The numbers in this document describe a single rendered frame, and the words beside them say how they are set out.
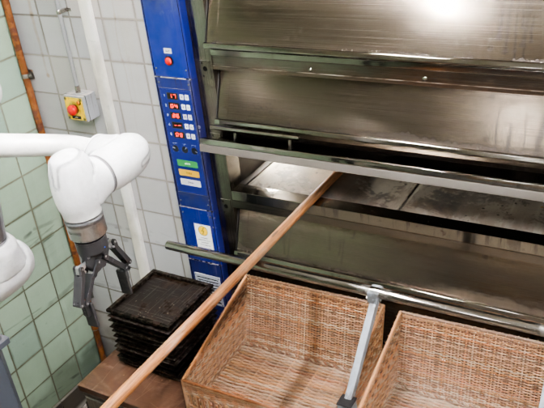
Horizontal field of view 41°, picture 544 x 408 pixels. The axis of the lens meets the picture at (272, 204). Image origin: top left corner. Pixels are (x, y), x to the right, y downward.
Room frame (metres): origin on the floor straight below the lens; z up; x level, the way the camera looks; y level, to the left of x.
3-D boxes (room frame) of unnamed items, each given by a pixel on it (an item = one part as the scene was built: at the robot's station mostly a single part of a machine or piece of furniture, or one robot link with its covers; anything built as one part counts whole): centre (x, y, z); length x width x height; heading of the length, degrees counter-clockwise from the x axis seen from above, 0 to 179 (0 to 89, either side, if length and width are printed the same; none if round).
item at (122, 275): (1.55, 0.39, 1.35); 0.03 x 0.01 x 0.07; 60
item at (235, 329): (1.93, 0.01, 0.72); 0.56 x 0.49 x 0.28; 59
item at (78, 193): (1.50, 0.43, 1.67); 0.13 x 0.11 x 0.16; 146
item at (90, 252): (1.49, 0.43, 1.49); 0.08 x 0.07 x 0.09; 150
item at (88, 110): (2.61, 0.67, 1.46); 0.10 x 0.07 x 0.10; 57
